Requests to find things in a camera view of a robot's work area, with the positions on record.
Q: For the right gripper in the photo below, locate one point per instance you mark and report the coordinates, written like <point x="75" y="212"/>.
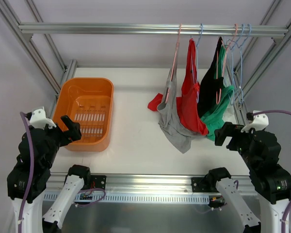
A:
<point x="232" y="135"/>

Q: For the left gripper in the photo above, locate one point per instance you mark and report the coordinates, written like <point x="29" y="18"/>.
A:
<point x="63" y="135"/>

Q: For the grey tank top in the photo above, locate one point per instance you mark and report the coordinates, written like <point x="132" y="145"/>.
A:
<point x="169" y="121"/>

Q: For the pink wire hanger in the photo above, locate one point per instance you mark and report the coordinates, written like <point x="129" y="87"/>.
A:
<point x="173" y="65"/>

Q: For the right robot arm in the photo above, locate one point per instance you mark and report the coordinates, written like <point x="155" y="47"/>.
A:
<point x="260" y="151"/>

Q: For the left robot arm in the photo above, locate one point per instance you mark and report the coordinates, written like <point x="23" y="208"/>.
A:
<point x="26" y="183"/>

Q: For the green tank top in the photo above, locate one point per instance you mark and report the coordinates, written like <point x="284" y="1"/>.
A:
<point x="214" y="118"/>

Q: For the empty blue hanger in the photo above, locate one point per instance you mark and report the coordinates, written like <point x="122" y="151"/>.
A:
<point x="246" y="38"/>
<point x="237" y="93"/>

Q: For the red tank top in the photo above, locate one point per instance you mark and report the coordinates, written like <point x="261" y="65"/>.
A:
<point x="187" y="103"/>

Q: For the black tank top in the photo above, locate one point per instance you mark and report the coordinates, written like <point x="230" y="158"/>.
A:
<point x="210" y="85"/>

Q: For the pink hanger holding black top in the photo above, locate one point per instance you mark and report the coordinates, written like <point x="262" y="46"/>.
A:
<point x="226" y="48"/>

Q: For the orange plastic basket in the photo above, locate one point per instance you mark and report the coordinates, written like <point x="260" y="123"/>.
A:
<point x="89" y="102"/>

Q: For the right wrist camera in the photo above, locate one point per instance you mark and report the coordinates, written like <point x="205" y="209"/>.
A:
<point x="257" y="121"/>

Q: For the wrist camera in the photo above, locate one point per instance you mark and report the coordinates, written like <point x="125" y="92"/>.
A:
<point x="257" y="121"/>
<point x="39" y="119"/>

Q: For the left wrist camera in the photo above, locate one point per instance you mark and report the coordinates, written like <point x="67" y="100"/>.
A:
<point x="39" y="119"/>

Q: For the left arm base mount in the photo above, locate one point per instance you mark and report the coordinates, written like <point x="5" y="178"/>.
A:
<point x="98" y="181"/>

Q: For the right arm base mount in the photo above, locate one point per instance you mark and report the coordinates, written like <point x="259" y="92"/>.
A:
<point x="200" y="185"/>

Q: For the white slotted cable duct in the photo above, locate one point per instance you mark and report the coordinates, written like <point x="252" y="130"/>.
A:
<point x="134" y="198"/>

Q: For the front aluminium rail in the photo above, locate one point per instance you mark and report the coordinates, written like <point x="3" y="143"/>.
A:
<point x="150" y="184"/>

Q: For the aluminium hanging rail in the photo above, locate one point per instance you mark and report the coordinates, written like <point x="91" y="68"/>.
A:
<point x="122" y="28"/>

